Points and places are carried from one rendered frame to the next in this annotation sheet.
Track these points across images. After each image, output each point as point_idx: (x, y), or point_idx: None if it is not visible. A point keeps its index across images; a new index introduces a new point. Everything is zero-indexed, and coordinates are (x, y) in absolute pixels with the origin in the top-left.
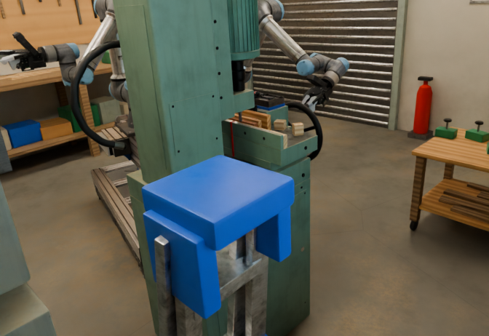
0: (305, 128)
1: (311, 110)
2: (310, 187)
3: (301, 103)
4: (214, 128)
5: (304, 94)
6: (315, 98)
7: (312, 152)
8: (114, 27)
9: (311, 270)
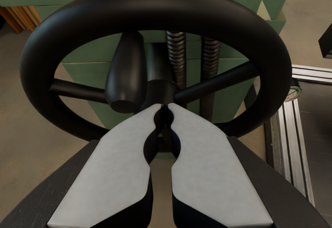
0: (104, 90)
1: (36, 29)
2: (69, 75)
3: None
4: None
5: (304, 210)
6: (71, 186)
7: (97, 125)
8: None
9: (163, 215)
